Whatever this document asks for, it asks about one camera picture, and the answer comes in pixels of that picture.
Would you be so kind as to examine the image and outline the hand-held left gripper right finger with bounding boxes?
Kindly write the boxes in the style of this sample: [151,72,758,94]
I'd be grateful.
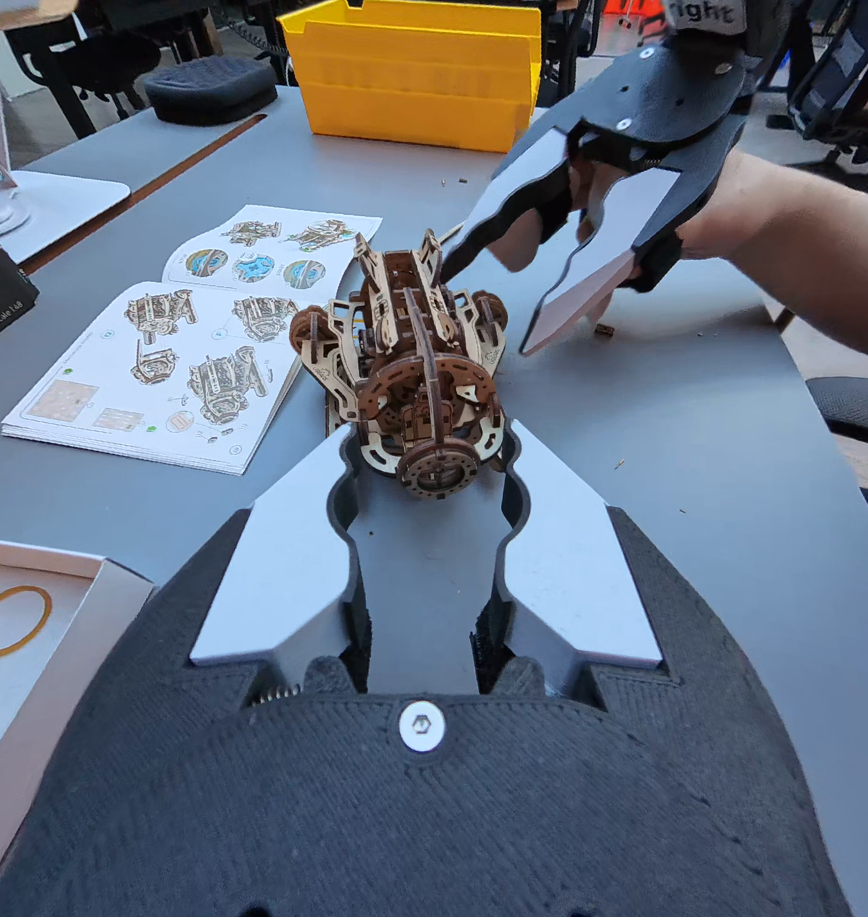
[470,419,664,694]

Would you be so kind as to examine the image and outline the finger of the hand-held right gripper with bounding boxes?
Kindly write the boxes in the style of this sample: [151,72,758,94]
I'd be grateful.
[519,168,684,357]
[440,129,574,284]

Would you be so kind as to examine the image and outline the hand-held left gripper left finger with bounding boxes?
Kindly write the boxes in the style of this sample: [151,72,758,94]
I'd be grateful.
[189,424,372,694]

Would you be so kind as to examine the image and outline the wooden mechanical model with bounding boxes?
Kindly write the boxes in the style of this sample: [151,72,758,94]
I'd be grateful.
[288,228,510,500]

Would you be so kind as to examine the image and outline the person's right forearm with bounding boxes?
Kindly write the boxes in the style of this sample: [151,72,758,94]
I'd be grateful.
[735,147,868,353]

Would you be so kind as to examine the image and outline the black model kit box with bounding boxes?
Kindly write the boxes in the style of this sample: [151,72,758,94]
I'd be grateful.
[0,221,41,351]

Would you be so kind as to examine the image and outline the person's right hand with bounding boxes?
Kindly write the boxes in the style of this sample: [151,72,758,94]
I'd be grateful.
[569,147,741,323]

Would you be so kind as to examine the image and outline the black office chair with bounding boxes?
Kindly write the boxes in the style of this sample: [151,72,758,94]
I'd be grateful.
[772,308,868,454]
[4,0,213,140]
[763,0,868,166]
[541,0,607,108]

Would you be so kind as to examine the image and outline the yellow plastic bin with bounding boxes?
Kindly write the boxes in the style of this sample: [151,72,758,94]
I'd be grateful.
[278,0,544,155]

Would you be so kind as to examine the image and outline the white cardboard box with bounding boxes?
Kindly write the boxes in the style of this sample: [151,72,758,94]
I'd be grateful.
[0,537,156,889]

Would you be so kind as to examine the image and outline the scattered tan rubber bands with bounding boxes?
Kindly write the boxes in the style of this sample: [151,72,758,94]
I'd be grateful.
[0,573,53,661]

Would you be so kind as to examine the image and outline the open instruction booklet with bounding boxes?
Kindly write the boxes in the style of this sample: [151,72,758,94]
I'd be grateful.
[0,204,383,476]

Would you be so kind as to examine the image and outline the black padded cushion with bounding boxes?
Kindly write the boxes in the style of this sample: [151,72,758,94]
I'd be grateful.
[142,56,279,127]

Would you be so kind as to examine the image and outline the white stand base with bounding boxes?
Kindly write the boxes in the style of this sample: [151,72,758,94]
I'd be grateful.
[0,32,132,267]

